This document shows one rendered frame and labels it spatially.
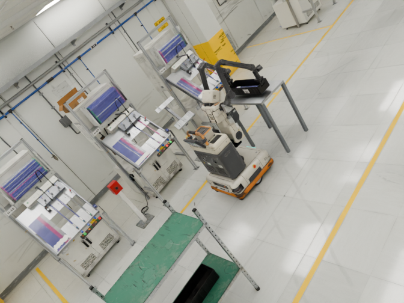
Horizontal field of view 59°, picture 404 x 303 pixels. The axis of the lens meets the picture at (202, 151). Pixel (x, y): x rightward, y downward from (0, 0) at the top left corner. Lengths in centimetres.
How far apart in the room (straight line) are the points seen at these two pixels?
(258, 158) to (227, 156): 46
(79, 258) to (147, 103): 340
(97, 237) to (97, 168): 194
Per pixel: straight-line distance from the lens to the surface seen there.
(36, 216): 491
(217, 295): 319
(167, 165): 551
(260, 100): 430
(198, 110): 584
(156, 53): 569
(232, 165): 413
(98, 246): 520
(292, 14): 831
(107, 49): 700
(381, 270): 320
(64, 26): 679
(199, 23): 760
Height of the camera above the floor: 262
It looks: 27 degrees down
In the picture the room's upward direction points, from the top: 35 degrees counter-clockwise
